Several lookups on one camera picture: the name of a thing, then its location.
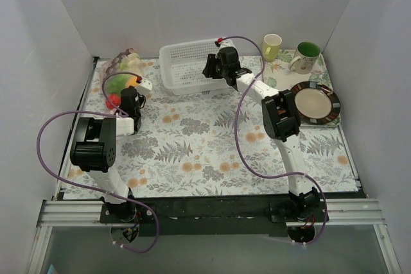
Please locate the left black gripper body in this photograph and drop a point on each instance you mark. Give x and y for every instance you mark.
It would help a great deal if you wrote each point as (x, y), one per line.
(129, 101)

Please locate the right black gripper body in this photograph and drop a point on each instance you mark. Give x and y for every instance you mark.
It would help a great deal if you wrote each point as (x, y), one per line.
(212, 67)

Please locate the white plastic basket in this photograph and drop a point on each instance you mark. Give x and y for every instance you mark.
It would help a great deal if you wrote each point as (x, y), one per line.
(182, 64)

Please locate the clear zip top bag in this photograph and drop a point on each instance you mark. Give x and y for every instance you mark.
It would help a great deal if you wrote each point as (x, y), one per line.
(122, 65)

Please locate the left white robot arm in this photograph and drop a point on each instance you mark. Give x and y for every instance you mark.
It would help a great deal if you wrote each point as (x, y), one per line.
(94, 152)

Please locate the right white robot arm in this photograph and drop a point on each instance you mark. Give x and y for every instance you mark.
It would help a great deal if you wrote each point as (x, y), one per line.
(281, 122)

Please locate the orange fake fruit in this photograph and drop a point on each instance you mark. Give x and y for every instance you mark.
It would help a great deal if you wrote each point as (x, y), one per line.
(132, 82)

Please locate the green fake lettuce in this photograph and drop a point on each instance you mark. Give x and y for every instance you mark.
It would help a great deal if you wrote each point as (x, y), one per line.
(116, 83)

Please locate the yellow green mug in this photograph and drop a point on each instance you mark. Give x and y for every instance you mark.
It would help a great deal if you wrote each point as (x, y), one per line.
(271, 46)

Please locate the floral table mat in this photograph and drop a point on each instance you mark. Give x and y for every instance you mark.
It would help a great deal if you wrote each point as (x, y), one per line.
(202, 144)

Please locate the green interior floral mug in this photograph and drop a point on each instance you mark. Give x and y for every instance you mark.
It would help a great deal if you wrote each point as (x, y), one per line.
(305, 57)

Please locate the striped rim ceramic plate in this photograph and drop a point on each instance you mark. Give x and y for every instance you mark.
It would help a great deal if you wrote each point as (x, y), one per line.
(317, 104)

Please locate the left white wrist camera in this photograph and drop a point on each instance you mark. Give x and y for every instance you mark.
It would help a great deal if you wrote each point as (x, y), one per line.
(144, 86)

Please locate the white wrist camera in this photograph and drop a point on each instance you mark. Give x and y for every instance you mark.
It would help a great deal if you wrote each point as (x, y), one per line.
(144, 86)
(224, 43)

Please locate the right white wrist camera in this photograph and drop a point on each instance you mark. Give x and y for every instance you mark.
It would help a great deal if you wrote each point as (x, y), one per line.
(224, 43)

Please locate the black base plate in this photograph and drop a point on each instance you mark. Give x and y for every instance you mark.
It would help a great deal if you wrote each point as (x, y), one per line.
(217, 215)

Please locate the aluminium frame rail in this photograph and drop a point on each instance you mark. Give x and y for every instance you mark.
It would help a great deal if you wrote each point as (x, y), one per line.
(87, 213)

